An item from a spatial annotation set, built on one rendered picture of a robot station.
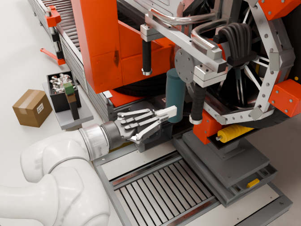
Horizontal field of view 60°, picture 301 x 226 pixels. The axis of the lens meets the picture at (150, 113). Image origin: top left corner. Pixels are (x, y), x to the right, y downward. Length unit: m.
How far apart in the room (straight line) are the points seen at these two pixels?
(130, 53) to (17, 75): 1.60
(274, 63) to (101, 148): 0.56
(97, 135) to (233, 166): 0.94
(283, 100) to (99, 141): 0.56
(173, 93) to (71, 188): 0.73
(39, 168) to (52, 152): 0.05
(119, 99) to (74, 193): 1.27
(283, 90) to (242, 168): 0.70
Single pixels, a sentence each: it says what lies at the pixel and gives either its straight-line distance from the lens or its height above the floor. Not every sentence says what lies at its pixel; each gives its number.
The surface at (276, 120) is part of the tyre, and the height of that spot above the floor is 0.70.
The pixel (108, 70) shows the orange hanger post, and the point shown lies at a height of 0.65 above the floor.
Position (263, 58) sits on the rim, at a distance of 1.04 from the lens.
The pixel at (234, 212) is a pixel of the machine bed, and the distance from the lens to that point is 1.50.
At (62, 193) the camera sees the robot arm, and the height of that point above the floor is 0.91.
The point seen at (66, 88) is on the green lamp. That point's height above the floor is 0.66.
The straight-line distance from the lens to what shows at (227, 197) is 1.45.
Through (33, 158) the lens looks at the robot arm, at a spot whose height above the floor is 0.87.
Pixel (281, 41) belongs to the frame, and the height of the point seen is 1.00.
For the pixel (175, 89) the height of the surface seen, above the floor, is 0.68.
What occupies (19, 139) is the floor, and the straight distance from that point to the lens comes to 2.06.
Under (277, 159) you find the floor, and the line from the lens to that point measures 1.91.
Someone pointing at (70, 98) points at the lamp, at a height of 0.60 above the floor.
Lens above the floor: 1.35
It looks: 41 degrees down
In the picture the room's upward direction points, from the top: straight up
